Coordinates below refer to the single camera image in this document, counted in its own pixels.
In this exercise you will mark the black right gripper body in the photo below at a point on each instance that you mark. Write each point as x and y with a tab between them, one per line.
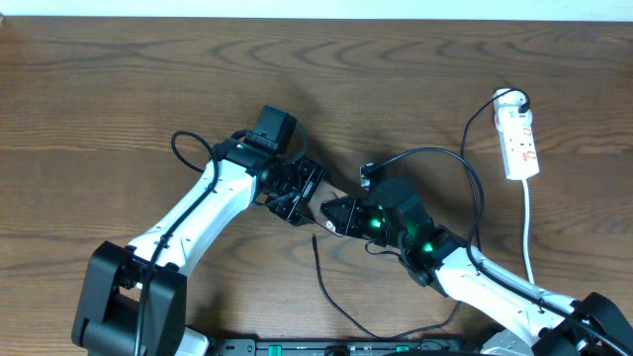
363	222

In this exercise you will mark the white power strip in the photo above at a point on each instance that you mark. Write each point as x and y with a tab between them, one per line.
513	119

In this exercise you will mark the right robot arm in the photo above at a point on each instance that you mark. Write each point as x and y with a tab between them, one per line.
392	214

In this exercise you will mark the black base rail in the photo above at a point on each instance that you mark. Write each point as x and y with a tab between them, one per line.
250	347

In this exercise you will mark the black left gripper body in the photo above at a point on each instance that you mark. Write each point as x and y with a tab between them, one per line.
296	186

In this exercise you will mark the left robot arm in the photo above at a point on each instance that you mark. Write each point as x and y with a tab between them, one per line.
133	299

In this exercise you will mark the Galaxy S25 Ultra smartphone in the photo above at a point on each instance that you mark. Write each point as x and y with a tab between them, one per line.
324	192

